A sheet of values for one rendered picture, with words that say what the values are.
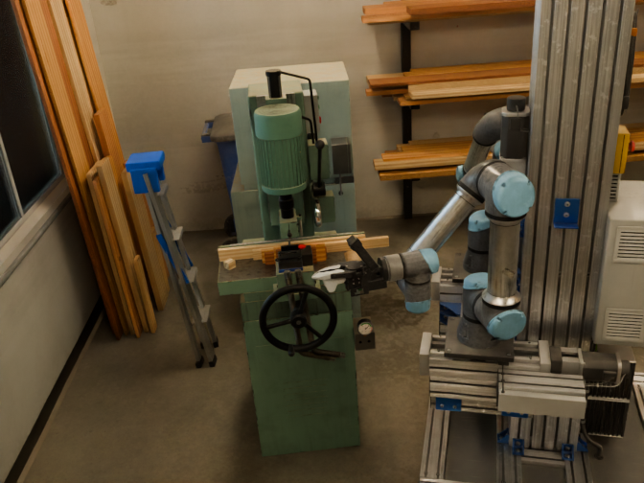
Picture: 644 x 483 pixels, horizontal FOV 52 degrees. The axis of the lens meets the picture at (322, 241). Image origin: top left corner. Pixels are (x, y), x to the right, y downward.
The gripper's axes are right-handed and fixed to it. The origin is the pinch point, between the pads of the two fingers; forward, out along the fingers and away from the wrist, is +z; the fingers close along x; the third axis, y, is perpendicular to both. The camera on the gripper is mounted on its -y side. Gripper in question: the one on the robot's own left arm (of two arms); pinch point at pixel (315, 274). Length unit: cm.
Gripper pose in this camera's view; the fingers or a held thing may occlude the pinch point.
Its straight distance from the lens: 187.0
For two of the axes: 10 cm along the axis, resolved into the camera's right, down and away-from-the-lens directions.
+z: -9.7, 1.7, -1.5
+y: 1.1, 9.4, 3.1
